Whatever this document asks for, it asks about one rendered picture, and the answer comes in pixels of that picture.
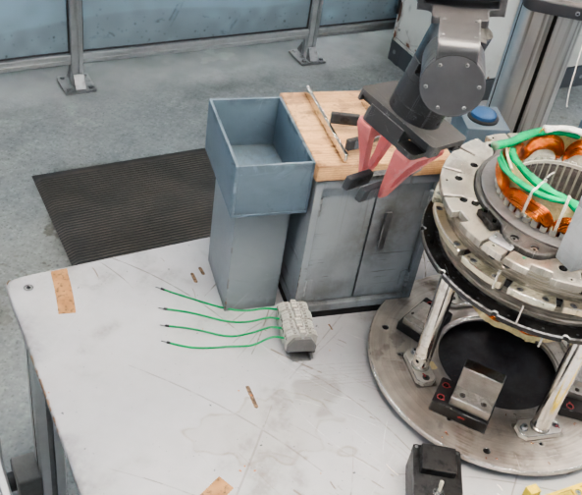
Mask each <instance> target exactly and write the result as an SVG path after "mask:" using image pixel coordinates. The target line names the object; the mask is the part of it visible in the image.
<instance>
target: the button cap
mask: <svg viewBox="0 0 582 495"><path fill-rule="evenodd" d="M471 116H472V117H474V118H475V119H477V120H479V121H482V122H487V123H490V122H495V121H496V119H497V113H496V111H495V110H493V109H492V108H490V107H487V106H482V105H478V106H477V107H476V108H475V109H474V110H472V111H471Z"/></svg>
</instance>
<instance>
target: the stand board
mask: <svg viewBox="0 0 582 495"><path fill-rule="evenodd" d="M360 91H361V90H355V91H319V92H313V93H314V95H315V97H316V98H317V100H318V102H319V104H320V105H321V107H322V109H323V111H324V112H325V114H326V116H327V118H328V119H329V121H330V118H331V113H332V111H335V112H344V113H353V114H359V115H360V116H361V115H364V114H365V112H366V109H365V108H364V106H363V105H362V103H361V100H359V99H358V98H357V97H358V95H359V93H360ZM280 96H282V97H283V99H284V101H285V103H286V105H287V107H288V109H289V111H290V113H291V116H292V118H293V119H294V121H295V123H296V125H297V127H298V129H299V131H300V133H301V135H302V137H303V139H304V141H305V143H306V145H307V147H308V148H309V150H310V152H311V154H312V156H313V158H314V160H315V162H316V164H315V170H314V175H313V177H314V179H315V181H316V182H323V181H339V180H345V178H346V176H348V175H351V174H354V173H357V172H358V166H359V149H355V150H350V151H347V150H346V152H347V153H348V158H347V162H346V163H343V162H342V160H341V158H340V156H339V154H338V153H337V151H336V149H335V147H334V145H333V144H332V142H331V140H330V138H329V137H328V135H327V133H326V131H325V129H324V128H323V126H322V124H321V122H320V120H319V119H318V117H317V115H316V113H315V111H314V110H313V108H312V106H311V104H310V102H309V101H308V99H307V97H306V95H305V92H284V93H280ZM331 125H332V126H333V128H334V130H335V132H336V133H337V135H338V137H339V139H340V140H341V142H342V144H343V146H345V143H346V139H347V138H354V137H358V129H357V126H349V125H339V124H331ZM377 143H378V141H375V142H373V146H372V151H371V155H370V158H371V156H372V154H373V153H374V151H375V148H376V146H377ZM395 150H396V148H395V147H394V148H389V149H388V151H387V152H386V154H385V155H384V156H383V158H382V159H381V161H380V162H379V163H378V165H377V166H376V167H375V169H374V170H373V171H378V170H387V169H388V166H389V164H390V161H391V159H392V156H393V153H394V151H395ZM449 156H450V152H449V151H448V150H447V149H445V151H444V153H443V155H441V156H440V157H438V158H437V159H435V160H434V161H432V162H430V163H429V164H427V165H426V166H424V167H423V168H422V170H421V171H419V172H418V173H416V174H414V175H413V176H420V175H436V174H441V172H442V169H443V166H444V163H445V161H446V160H447V158H448V157H449Z"/></svg>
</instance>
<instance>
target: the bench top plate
mask: <svg viewBox="0 0 582 495"><path fill-rule="evenodd" d="M209 245H210V237H209V238H204V239H199V240H195V241H190V242H185V243H180V244H176V245H171V246H166V247H159V248H154V249H149V250H145V251H140V252H135V253H130V254H126V255H121V256H116V257H111V258H107V259H102V260H97V261H92V262H88V263H84V264H79V265H75V266H70V267H65V268H67V270H68V274H69V278H70V281H71V286H72V290H73V295H74V300H75V307H76V313H63V314H58V306H57V300H56V295H55V289H54V285H53V280H52V276H51V272H50V271H46V272H41V273H37V274H32V275H27V276H24V277H20V278H17V279H14V280H9V281H8V282H7V283H6V285H5V289H6V291H7V294H8V297H9V300H10V303H11V305H12V308H13V311H14V313H15V315H16V318H17V321H18V324H19V327H20V329H21V332H22V335H23V338H24V341H25V343H26V348H27V351H28V354H29V356H30V359H31V362H32V365H33V368H34V370H35V373H36V376H37V379H38V381H39V384H40V387H41V390H42V393H43V395H44V398H45V401H46V404H47V407H48V409H49V411H50V414H51V417H52V420H53V422H54V425H55V428H56V431H57V434H58V436H59V439H60V442H61V445H62V448H63V450H64V453H65V456H66V459H67V461H68V464H69V467H70V470H71V473H72V475H73V478H74V481H75V484H76V487H77V489H78V492H79V495H200V494H201V493H202V492H203V491H204V490H205V489H206V488H207V487H208V486H209V485H210V484H211V483H212V482H213V481H214V480H215V479H216V478H218V477H219V476H220V477H221V478H223V479H224V480H225V481H226V482H228V483H229V484H230V485H231V486H233V487H234V489H233V490H232V491H231V492H230V493H229V494H228V495H405V466H406V463H407V460H408V458H409V455H410V452H411V449H412V446H413V444H419V445H422V443H425V444H431V445H435V444H434V443H432V442H431V441H429V440H428V439H426V438H425V437H423V436H422V435H421V434H420V433H418V432H417V431H416V430H415V429H413V428H412V427H411V426H410V425H409V424H408V423H407V422H406V421H405V420H404V419H403V418H402V417H401V416H400V415H399V414H398V413H397V412H396V411H395V409H394V408H393V407H392V406H391V404H390V403H389V402H388V400H387V399H386V397H385V396H384V394H383V393H382V391H381V389H380V387H379V386H378V384H377V382H376V379H375V377H374V375H373V372H372V369H371V365H370V361H369V356H368V334H369V330H370V326H371V322H372V320H373V317H374V315H375V313H376V311H377V310H372V311H363V312H355V313H346V314H337V315H328V316H319V317H312V318H313V321H312V323H313V326H314V330H316V332H317V335H318V338H317V342H316V349H315V353H313V352H312V354H313V357H314V358H312V359H311V360H310V361H292V359H291V358H290V354H289V353H286V351H285V348H284V344H282V342H281V339H280V338H272V339H269V340H267V341H265V342H262V343H260V344H258V345H256V346H252V347H246V348H222V349H190V348H184V347H179V346H175V345H171V344H166V343H165V342H161V340H162V341H166V342H167V341H169V342H172V343H176V344H180V345H185V346H192V347H219V346H241V345H251V344H254V343H257V342H259V341H261V340H263V339H266V338H268V337H271V336H280V333H281V332H280V329H276V328H270V329H266V330H263V331H260V332H257V333H253V334H249V335H245V336H240V337H222V336H217V335H212V334H208V333H204V332H200V331H195V330H189V329H183V328H174V327H165V326H161V325H160V324H163V325H165V324H169V325H176V326H183V327H191V328H196V329H201V330H205V331H209V332H213V333H218V334H223V335H239V334H244V333H248V332H252V331H255V330H258V329H261V328H265V327H268V326H278V327H279V325H277V321H276V319H263V320H259V321H255V322H249V323H230V322H224V321H219V320H215V319H211V318H207V317H203V316H199V315H195V314H190V313H185V312H179V311H172V310H165V309H162V308H158V307H167V308H173V309H180V310H186V311H191V312H196V313H200V314H204V315H208V316H212V317H216V318H220V319H224V320H231V321H247V320H254V319H258V318H262V317H267V316H274V317H276V310H272V309H262V310H255V311H233V310H229V311H224V309H223V308H219V307H216V306H212V305H209V304H205V303H202V302H197V301H194V300H191V299H187V298H184V297H181V296H178V295H175V294H172V293H169V292H166V291H162V290H160V289H158V288H155V287H159V288H164V289H166V290H169V291H172V292H175V293H178V294H181V295H185V296H188V297H191V298H194V299H197V300H201V301H204V302H207V303H213V304H216V305H219V306H223V305H222V302H221V299H220V296H219V293H218V290H217V286H216V283H215V280H214V277H213V274H212V270H211V267H210V264H209V261H208V254H209ZM65 268H60V269H65ZM60 269H56V270H60ZM387 465H388V466H389V467H390V468H391V469H392V470H393V471H394V472H395V473H393V472H392V471H391V470H390V469H389V468H388V467H387ZM396 473H397V474H398V475H396ZM461 474H462V489H463V495H498V494H497V493H499V494H500V495H522V493H523V491H524V489H525V487H526V486H529V485H532V484H535V483H536V484H537V485H538V486H539V488H540V489H541V493H540V495H546V494H549V493H552V492H555V491H558V490H560V489H563V488H566V487H569V486H572V485H575V484H578V483H581V482H582V468H581V469H579V470H576V471H572V472H568V473H563V474H556V475H544V476H532V475H519V474H512V473H506V472H501V471H496V470H492V469H489V468H485V467H480V466H477V465H474V464H472V463H469V462H467V461H465V460H463V459H461ZM497 484H498V485H499V486H500V487H501V488H502V490H503V491H501V489H500V488H499V487H498V486H497Z"/></svg>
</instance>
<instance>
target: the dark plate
mask: <svg viewBox="0 0 582 495"><path fill-rule="evenodd" d="M524 341H525V340H523V339H521V338H519V337H517V336H515V335H513V334H511V333H510V332H508V331H506V330H503V329H501V328H497V327H494V326H492V325H491V324H490V323H489V322H483V321H471V322H465V323H461V324H459V325H456V326H454V327H452V328H451V329H450V330H449V331H448V332H447V333H446V334H445V335H444V336H443V338H442V339H441V341H440V344H439V358H440V362H441V364H442V367H443V369H444V371H445V373H446V374H447V376H448V377H449V378H450V380H451V381H454V382H456V383H457V381H458V379H459V376H460V374H461V371H462V369H463V367H464V365H465V363H466V361H467V360H468V359H470V360H473V361H475V362H478V363H480V364H482V365H484V366H485V367H488V368H491V369H493V370H495V371H497V372H500V373H502V374H504V375H506V379H505V381H504V384H503V387H502V389H501V391H500V393H499V396H498V398H497V403H496V408H501V409H507V410H526V409H531V408H534V407H537V406H539V405H540V404H541V402H542V400H543V398H544V396H545V394H546V392H547V390H548V388H549V386H550V384H551V382H552V380H553V378H554V376H555V374H556V371H555V368H554V366H553V364H552V362H551V360H550V358H549V357H548V355H547V354H546V353H545V352H544V350H543V349H541V348H540V347H539V348H538V347H537V346H538V345H537V344H536V343H530V342H524ZM539 377H540V378H539Z"/></svg>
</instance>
